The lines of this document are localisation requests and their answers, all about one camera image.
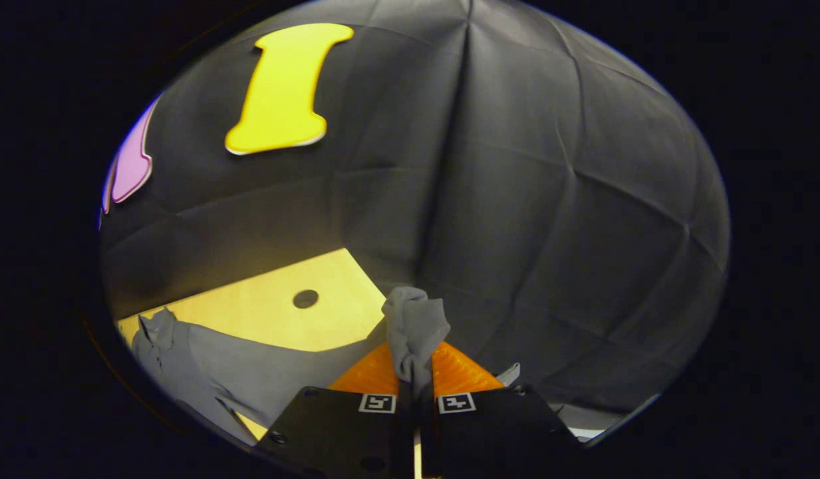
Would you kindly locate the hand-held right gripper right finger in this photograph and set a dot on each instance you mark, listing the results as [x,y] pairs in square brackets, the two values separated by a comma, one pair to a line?
[489,432]

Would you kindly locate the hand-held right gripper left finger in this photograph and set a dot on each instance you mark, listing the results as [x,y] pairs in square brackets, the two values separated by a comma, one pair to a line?
[343,432]

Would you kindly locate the grey collared shirt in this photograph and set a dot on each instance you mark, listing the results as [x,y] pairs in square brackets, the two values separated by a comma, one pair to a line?
[283,379]

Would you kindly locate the black backdrop cloth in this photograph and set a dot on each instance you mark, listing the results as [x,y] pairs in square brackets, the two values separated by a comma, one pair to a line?
[516,199]

